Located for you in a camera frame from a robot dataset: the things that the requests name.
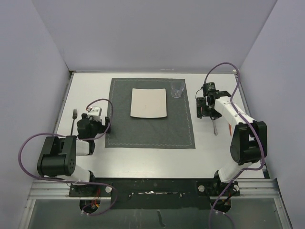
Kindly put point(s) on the silver table knife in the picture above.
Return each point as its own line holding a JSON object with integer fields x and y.
{"x": 214, "y": 127}

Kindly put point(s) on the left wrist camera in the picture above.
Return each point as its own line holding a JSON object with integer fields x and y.
{"x": 94, "y": 113}

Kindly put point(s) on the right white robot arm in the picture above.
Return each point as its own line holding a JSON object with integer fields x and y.
{"x": 249, "y": 137}

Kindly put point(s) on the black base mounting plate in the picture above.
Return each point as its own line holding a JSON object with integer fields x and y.
{"x": 153, "y": 193}

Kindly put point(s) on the clear drinking glass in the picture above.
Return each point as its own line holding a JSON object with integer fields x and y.
{"x": 177, "y": 88}

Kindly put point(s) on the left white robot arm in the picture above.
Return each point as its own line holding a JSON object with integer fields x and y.
{"x": 58, "y": 155}

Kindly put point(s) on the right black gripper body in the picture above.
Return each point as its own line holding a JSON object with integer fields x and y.
{"x": 204, "y": 110}

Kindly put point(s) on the white rectangular plate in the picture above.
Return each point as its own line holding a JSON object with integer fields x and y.
{"x": 148, "y": 103}

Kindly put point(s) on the orange plastic spoon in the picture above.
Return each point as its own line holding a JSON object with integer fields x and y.
{"x": 230, "y": 130}

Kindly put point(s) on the black metal fork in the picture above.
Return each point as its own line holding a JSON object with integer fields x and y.
{"x": 74, "y": 117}

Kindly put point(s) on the grey cloth placemat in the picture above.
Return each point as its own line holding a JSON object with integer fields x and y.
{"x": 175, "y": 131}

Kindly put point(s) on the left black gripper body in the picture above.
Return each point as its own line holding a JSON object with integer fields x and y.
{"x": 97, "y": 127}

